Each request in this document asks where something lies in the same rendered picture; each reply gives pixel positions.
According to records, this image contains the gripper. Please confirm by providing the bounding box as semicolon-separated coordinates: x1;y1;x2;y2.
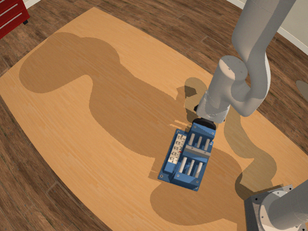
194;94;230;124

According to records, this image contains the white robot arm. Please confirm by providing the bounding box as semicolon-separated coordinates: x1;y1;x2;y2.
205;0;308;231

